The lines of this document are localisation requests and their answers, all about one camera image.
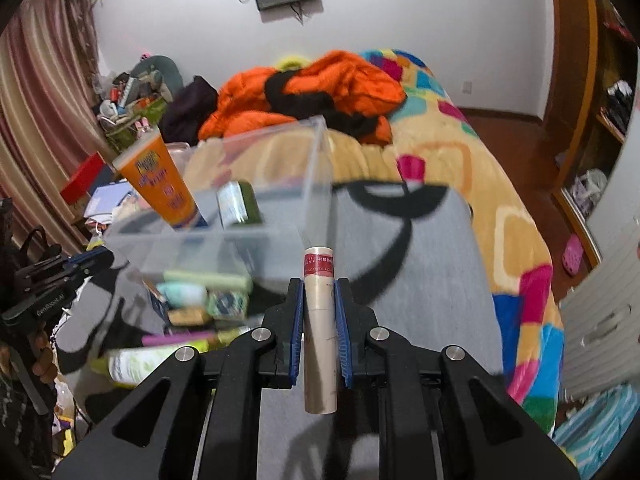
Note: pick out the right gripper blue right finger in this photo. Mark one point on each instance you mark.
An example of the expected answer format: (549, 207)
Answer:
(344, 346)

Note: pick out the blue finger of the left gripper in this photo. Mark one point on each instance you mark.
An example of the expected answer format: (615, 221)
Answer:
(91, 262)

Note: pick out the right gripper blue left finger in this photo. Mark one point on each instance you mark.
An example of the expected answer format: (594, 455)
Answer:
(295, 300)

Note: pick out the beige tube with red band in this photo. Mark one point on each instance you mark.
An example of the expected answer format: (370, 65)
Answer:
(320, 338)

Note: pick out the pale green stick tube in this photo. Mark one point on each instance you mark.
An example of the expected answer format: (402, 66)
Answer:
(211, 280)

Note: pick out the small green patterned box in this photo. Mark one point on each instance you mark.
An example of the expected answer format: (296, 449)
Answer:
(227, 306)

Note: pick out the mint small tube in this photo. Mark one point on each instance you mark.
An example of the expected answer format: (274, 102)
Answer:
(183, 295)

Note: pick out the clear plastic storage box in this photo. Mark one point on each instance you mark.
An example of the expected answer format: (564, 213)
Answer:
(265, 197)

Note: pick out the small wooden block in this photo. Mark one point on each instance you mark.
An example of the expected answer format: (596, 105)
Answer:
(193, 316)

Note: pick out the dark green glass bottle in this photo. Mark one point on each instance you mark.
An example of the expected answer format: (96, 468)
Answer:
(237, 204)

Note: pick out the orange sunscreen tube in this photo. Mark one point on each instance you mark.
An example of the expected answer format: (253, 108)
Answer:
(149, 168)

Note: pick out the yellow-green spray bottle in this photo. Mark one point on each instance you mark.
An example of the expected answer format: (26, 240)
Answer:
(128, 368)

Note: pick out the blue notebook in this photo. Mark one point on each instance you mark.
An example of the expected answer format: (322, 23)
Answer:
(106, 198)

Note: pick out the red box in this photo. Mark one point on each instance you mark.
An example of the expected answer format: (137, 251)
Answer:
(79, 183)

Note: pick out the grey black patterned blanket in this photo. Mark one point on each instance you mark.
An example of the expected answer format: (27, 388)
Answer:
(409, 255)

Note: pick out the green storage bag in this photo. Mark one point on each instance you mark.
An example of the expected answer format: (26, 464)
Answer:
(123, 133)

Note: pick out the striped pink curtain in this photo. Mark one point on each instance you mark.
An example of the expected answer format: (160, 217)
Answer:
(49, 55)

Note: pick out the dark purple garment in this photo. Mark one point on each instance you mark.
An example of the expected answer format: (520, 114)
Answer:
(188, 111)

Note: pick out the colourful yellow fleece blanket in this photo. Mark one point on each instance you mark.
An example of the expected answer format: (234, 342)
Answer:
(415, 117)

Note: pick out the black garment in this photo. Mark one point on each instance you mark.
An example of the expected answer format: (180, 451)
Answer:
(357, 115)

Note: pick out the orange down jacket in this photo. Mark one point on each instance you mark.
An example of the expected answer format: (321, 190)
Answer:
(242, 106)

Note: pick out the grey-green neck pillow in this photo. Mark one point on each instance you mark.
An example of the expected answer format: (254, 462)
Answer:
(160, 65)

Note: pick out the pink slipper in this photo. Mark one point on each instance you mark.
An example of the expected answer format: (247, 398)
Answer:
(572, 255)

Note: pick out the wooden door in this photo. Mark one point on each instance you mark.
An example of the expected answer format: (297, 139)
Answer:
(574, 70)

